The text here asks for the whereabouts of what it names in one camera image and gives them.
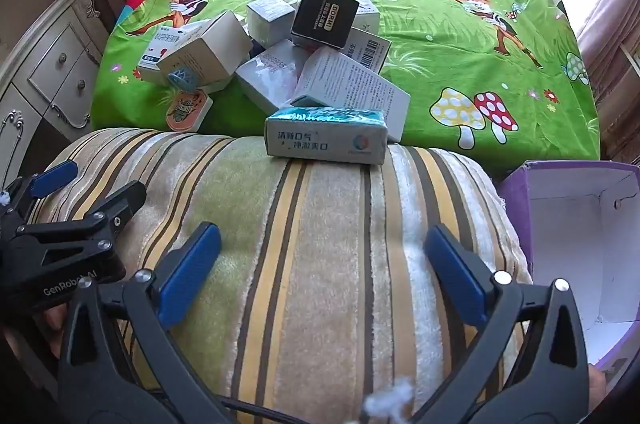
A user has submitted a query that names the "white carton with barcode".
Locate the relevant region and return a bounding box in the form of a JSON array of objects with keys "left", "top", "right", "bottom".
[{"left": 345, "top": 26, "right": 392, "bottom": 75}]

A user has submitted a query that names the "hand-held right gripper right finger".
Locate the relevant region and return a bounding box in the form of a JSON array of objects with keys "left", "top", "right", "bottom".
[{"left": 422, "top": 224, "right": 591, "bottom": 424}]

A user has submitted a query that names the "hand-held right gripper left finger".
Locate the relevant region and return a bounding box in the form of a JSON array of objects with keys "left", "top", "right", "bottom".
[{"left": 56, "top": 221, "right": 236, "bottom": 424}]

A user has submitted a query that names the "orange toy tin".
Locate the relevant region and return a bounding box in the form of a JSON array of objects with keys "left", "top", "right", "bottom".
[{"left": 165, "top": 85, "right": 214, "bottom": 133}]

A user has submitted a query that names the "grey white carton blue label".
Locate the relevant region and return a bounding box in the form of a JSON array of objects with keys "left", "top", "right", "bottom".
[{"left": 137, "top": 10, "right": 253, "bottom": 94}]

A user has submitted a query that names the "white cube carton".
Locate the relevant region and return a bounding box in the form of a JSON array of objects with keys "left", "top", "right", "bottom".
[{"left": 246, "top": 0, "right": 297, "bottom": 47}]

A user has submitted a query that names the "white carton with black text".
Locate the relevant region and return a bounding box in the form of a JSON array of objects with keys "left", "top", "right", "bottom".
[{"left": 291, "top": 46, "right": 412, "bottom": 144}]

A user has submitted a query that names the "cream carved dresser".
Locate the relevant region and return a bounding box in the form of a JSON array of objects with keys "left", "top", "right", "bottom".
[{"left": 0, "top": 0, "right": 118, "bottom": 185}]

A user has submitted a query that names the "green cartoon printed bed sheet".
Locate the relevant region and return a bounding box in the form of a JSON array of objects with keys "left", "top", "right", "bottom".
[{"left": 90, "top": 0, "right": 601, "bottom": 165}]

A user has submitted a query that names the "small blue toy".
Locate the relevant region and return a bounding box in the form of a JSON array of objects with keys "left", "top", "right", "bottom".
[{"left": 166, "top": 65, "right": 197, "bottom": 92}]

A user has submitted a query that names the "white cotton fluff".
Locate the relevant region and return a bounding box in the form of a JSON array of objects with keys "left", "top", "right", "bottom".
[{"left": 364, "top": 376, "right": 418, "bottom": 420}]

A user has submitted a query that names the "striped beige cushion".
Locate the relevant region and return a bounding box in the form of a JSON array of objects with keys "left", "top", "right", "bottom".
[{"left": 27, "top": 127, "right": 533, "bottom": 424}]

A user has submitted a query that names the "small white carton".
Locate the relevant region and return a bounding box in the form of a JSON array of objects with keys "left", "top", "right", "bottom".
[{"left": 352, "top": 0, "right": 379, "bottom": 32}]

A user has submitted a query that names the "person's left hand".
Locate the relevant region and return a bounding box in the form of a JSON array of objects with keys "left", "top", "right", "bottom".
[{"left": 41, "top": 306, "right": 71, "bottom": 357}]

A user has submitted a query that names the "teal white carton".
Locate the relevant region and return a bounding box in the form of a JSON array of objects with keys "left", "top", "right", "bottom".
[{"left": 264, "top": 105, "right": 390, "bottom": 166}]

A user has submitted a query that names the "purple cardboard box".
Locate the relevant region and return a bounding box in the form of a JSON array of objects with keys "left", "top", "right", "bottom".
[{"left": 497, "top": 159, "right": 640, "bottom": 375}]

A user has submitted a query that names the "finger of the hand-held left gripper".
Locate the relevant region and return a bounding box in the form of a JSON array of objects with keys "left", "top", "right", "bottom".
[
  {"left": 0, "top": 160, "right": 80, "bottom": 225},
  {"left": 12, "top": 180, "right": 147, "bottom": 255}
]

